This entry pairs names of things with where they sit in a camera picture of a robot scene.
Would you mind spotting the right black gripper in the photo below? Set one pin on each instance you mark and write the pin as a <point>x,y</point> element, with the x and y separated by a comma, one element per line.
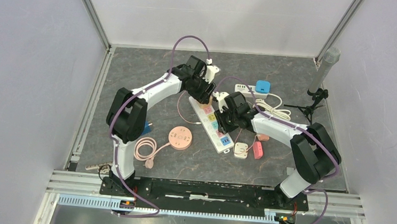
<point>223,127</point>

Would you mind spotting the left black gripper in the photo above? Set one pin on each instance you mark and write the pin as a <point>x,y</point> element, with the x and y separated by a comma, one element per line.
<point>203,97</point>

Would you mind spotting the small salmon charger plug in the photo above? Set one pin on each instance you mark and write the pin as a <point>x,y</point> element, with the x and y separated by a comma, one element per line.
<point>262,137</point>

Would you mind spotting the white power strip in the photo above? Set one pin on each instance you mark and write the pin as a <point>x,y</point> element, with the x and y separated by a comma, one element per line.
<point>250,91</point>
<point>222,142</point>

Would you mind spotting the white usb charger plug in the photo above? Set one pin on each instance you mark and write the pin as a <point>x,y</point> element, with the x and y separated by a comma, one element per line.
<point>240,150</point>

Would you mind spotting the pink plug adapter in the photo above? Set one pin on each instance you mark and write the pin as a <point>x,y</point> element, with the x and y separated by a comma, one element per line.
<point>257,150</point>

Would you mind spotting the pink round socket base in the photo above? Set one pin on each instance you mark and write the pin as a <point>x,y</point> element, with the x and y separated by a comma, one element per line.
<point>180,138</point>

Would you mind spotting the blue cube socket adapter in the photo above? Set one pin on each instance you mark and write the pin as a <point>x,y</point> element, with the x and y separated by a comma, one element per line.
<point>147,128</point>

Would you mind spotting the beige cube adapter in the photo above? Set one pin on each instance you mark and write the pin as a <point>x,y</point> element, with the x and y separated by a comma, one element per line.
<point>204,105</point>

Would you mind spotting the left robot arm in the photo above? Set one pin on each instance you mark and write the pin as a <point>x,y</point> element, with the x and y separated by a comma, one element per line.
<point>128,112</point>

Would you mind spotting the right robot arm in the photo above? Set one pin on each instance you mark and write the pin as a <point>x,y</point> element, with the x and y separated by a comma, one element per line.
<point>314,152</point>

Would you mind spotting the light blue square plug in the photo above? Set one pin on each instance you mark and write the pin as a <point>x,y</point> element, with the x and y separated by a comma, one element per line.
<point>262,86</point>

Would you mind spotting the grey microphone on stand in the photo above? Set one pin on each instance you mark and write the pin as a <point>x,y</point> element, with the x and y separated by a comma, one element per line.
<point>330,57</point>

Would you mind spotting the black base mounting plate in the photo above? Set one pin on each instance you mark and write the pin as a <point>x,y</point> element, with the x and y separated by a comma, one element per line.
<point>202,196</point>

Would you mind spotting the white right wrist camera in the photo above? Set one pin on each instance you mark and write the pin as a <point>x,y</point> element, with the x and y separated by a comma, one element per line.
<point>220,98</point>

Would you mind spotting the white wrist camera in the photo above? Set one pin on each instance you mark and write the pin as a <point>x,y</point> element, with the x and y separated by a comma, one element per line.
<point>211,71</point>
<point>220,98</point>

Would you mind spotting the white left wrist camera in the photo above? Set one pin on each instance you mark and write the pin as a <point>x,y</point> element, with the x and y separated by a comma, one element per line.
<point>211,71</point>

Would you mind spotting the light blue cable duct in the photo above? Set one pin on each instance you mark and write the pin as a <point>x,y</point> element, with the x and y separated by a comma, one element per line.
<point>115,204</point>

